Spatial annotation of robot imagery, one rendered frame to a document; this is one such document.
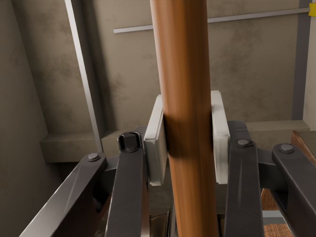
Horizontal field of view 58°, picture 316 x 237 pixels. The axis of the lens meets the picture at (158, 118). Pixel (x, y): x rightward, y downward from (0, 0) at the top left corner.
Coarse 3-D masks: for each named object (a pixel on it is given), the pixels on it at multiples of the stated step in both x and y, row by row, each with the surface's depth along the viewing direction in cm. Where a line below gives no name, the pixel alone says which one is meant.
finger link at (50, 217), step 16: (80, 160) 14; (96, 160) 14; (80, 176) 13; (96, 176) 13; (64, 192) 12; (80, 192) 12; (48, 208) 11; (64, 208) 11; (80, 208) 12; (96, 208) 14; (32, 224) 10; (48, 224) 10; (64, 224) 10; (80, 224) 12; (96, 224) 13
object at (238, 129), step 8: (232, 120) 17; (240, 120) 17; (232, 128) 16; (240, 128) 16; (232, 136) 15; (240, 136) 15; (248, 136) 15; (264, 152) 14; (264, 160) 13; (272, 160) 13; (264, 168) 13; (272, 168) 13; (264, 176) 13; (272, 176) 13; (280, 176) 13; (264, 184) 13; (272, 184) 13; (280, 184) 13
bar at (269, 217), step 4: (264, 212) 124; (268, 212) 124; (272, 212) 124; (276, 212) 123; (264, 216) 122; (268, 216) 122; (272, 216) 122; (276, 216) 121; (280, 216) 121; (264, 220) 123; (268, 220) 122; (272, 220) 122; (276, 220) 122; (280, 220) 122; (264, 224) 126
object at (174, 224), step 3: (174, 207) 197; (174, 210) 195; (174, 213) 192; (174, 216) 190; (174, 219) 187; (174, 222) 185; (174, 225) 183; (174, 228) 180; (171, 231) 179; (174, 231) 178; (177, 231) 185; (171, 234) 177; (174, 234) 176; (177, 234) 184
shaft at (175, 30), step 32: (160, 0) 14; (192, 0) 14; (160, 32) 15; (192, 32) 15; (160, 64) 16; (192, 64) 15; (192, 96) 16; (192, 128) 17; (192, 160) 18; (192, 192) 19; (192, 224) 20
